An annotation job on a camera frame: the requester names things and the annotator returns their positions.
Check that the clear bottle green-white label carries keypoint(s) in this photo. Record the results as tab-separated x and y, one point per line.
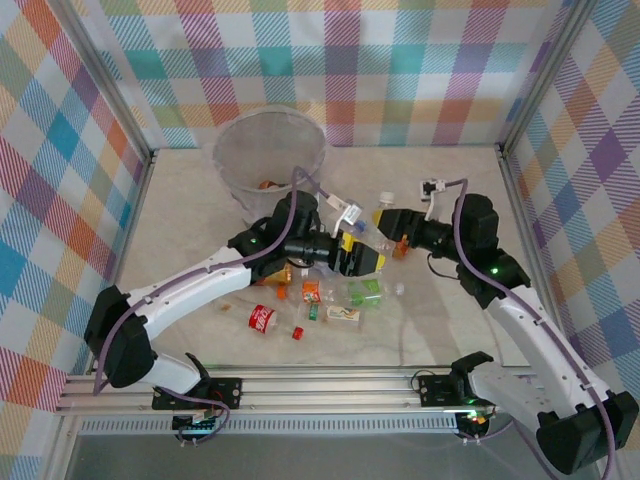
386	199

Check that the clear bottle green label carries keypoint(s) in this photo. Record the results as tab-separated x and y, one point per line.
367	290

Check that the crushed bottle orange label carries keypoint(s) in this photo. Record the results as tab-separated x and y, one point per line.
311	291

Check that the clear bottle white label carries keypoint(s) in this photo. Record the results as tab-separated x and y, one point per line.
345	313

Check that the red cola label bottle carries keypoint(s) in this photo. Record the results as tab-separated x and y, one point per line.
262	318

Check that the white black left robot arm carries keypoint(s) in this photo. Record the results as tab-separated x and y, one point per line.
190	295

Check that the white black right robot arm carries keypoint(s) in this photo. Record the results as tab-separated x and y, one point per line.
540	340

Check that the translucent plastic bin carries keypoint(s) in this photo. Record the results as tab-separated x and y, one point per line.
270	150

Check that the red gold tea drink carton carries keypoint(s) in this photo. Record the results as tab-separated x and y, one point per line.
280	276

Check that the small orange drink bottle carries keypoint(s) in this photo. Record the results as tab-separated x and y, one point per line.
270	184

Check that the plaid fabric backdrop panel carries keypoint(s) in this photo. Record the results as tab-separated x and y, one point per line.
350	75
600	200
50	200

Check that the right green circuit board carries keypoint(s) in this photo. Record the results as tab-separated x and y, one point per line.
475	420

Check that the green circuit board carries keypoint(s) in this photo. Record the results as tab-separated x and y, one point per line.
197	425
475	420

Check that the left green circuit board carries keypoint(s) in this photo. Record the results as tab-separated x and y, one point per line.
197	425

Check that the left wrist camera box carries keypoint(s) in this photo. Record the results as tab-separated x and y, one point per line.
352	214

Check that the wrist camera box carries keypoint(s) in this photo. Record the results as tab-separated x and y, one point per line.
427	187
352	214

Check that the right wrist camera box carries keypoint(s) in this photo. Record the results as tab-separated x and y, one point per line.
427	187

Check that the aluminium side frame rail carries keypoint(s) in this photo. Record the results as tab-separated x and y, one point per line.
139	190
516	200

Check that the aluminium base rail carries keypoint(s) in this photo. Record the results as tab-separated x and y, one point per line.
325	390

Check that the aluminium frame post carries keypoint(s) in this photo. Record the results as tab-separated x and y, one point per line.
545	75
114	90

